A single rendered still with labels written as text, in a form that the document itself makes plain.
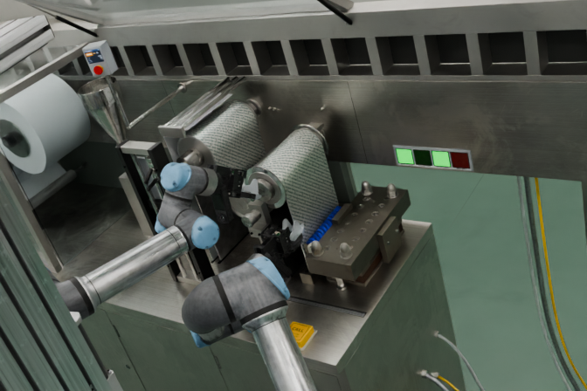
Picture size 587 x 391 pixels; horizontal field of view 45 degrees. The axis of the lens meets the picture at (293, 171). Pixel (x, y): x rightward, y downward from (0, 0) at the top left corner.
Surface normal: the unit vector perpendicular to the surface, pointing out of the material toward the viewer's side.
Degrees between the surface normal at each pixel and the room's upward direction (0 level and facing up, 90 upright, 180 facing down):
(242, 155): 92
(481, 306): 0
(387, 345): 90
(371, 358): 90
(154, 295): 0
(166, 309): 0
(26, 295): 90
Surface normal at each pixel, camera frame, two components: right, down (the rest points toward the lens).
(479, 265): -0.25, -0.84
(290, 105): -0.52, 0.54
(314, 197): 0.81, 0.07
